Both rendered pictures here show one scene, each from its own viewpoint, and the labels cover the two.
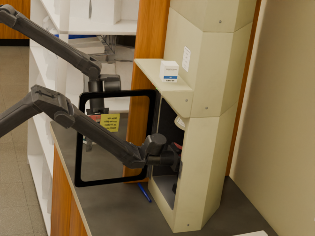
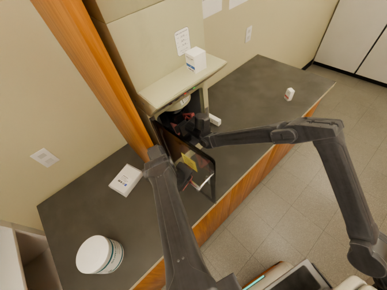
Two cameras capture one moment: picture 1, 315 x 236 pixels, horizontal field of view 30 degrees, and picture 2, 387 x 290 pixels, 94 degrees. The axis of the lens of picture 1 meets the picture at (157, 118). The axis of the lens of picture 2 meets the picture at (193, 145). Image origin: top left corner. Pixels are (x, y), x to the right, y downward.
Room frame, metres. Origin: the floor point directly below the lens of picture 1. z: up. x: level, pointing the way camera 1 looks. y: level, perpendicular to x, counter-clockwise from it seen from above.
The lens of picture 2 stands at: (2.08, 0.55, 1.86)
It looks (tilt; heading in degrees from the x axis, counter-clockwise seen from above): 53 degrees down; 258
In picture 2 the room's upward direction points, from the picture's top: 11 degrees counter-clockwise
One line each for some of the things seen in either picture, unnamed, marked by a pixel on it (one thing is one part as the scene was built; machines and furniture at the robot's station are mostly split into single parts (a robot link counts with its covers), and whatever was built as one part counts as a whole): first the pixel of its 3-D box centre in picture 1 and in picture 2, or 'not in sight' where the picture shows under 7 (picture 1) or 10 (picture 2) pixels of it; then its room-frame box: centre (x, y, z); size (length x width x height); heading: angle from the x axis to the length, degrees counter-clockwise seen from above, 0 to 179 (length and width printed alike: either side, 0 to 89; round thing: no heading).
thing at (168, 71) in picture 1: (168, 71); (196, 60); (1.89, -0.02, 1.54); 0.05 x 0.05 x 0.06; 17
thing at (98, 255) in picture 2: not in sight; (102, 255); (2.51, 0.30, 1.02); 0.13 x 0.13 x 0.15
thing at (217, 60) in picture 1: (202, 119); (165, 96); (2.01, -0.17, 1.33); 0.32 x 0.25 x 0.77; 21
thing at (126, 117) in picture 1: (114, 138); (188, 166); (2.04, 0.15, 1.19); 0.30 x 0.01 x 0.40; 116
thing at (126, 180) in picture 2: not in sight; (126, 179); (2.37, -0.05, 0.96); 0.16 x 0.12 x 0.04; 39
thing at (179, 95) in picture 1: (160, 86); (186, 88); (1.95, 0.00, 1.46); 0.32 x 0.12 x 0.10; 21
